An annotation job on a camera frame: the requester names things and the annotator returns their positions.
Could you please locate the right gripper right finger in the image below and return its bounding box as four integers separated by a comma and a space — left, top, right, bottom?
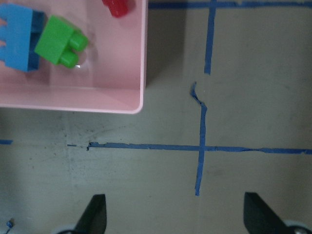
243, 192, 290, 234

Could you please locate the pink plastic box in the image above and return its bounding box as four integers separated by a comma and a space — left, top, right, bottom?
0, 0, 148, 114

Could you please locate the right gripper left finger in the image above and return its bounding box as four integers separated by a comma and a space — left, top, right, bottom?
74, 194, 106, 234

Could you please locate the red toy block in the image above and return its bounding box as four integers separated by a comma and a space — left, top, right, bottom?
102, 0, 136, 18

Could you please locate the blue toy block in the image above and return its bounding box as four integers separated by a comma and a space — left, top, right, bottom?
0, 3, 45, 72

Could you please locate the green toy block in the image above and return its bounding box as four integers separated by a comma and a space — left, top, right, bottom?
35, 15, 89, 69

